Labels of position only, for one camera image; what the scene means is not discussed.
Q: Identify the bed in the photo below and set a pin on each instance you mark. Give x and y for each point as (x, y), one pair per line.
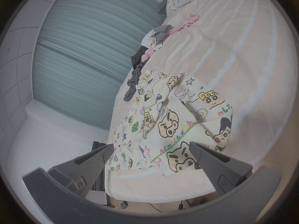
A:
(233, 55)

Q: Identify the white printed pyjama top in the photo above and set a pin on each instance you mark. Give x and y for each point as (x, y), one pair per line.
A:
(168, 125)

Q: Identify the white and grey garment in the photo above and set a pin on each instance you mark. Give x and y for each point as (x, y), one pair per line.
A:
(158, 35)

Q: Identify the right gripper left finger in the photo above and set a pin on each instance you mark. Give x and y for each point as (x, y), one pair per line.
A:
(81, 169)

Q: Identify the blue-green curtain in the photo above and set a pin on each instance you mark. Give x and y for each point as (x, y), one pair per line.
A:
(93, 20)
(70, 83)

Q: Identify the pink garment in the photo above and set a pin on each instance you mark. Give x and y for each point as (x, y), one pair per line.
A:
(186, 21)

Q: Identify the dark grey garment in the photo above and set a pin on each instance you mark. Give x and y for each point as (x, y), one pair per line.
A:
(132, 87)

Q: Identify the grey bedside table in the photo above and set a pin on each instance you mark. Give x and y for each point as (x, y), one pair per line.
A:
(162, 8)

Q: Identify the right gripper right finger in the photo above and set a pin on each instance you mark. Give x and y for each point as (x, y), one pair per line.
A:
(222, 169)

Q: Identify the black garment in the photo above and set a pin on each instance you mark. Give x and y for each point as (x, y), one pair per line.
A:
(139, 56)

